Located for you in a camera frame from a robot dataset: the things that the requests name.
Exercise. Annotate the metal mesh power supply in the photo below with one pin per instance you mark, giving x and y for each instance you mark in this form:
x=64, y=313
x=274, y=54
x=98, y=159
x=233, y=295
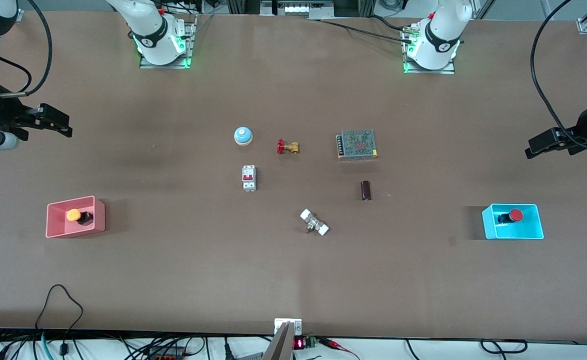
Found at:
x=357, y=145

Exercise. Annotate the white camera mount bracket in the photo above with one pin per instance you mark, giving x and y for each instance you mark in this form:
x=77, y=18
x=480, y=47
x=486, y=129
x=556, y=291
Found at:
x=279, y=324

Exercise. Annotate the red mushroom push button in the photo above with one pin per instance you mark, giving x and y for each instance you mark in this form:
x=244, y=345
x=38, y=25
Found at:
x=515, y=215

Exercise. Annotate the grey camera mount bar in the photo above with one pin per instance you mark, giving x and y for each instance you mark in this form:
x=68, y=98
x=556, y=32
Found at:
x=279, y=347

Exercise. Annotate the white circuit breaker red switch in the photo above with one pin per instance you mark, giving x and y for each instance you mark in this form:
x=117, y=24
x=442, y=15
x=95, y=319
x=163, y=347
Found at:
x=249, y=178

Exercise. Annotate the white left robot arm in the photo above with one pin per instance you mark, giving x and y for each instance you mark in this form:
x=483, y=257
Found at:
x=438, y=35

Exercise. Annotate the red digit display module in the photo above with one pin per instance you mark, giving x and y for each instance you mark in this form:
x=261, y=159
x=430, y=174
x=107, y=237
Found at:
x=299, y=343

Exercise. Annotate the blue white call bell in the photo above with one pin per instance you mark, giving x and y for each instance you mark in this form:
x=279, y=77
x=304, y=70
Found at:
x=243, y=135

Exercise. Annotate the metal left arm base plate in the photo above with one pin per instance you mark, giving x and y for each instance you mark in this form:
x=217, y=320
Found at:
x=431, y=71

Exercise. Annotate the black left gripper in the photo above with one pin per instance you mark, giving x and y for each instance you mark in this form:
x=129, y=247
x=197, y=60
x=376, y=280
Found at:
x=585, y=126

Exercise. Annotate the cyan plastic bin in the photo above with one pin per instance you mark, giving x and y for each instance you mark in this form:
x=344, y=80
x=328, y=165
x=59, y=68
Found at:
x=523, y=229

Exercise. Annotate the dark brown cylindrical capacitor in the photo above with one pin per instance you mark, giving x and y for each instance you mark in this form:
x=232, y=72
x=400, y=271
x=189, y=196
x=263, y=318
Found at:
x=366, y=190

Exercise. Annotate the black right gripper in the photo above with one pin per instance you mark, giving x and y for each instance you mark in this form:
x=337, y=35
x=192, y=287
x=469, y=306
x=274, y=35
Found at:
x=2, y=114

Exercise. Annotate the yellow mushroom push button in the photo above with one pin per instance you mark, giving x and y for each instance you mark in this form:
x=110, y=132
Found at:
x=73, y=215

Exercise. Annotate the pink plastic bin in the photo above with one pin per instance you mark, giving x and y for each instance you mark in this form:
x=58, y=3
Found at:
x=56, y=222

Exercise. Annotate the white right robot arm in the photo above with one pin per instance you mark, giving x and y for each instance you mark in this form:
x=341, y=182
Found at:
x=153, y=35

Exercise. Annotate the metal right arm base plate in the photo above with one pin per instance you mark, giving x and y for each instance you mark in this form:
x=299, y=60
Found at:
x=166, y=66

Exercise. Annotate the metal fitting white end caps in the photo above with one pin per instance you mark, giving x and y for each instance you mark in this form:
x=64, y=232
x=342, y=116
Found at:
x=314, y=222

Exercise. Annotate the red clip lead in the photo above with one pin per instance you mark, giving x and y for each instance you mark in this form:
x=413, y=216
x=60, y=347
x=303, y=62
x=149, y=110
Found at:
x=336, y=345

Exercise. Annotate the green terminal block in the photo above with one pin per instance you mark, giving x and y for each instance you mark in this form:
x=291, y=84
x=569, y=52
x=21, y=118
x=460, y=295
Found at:
x=311, y=342

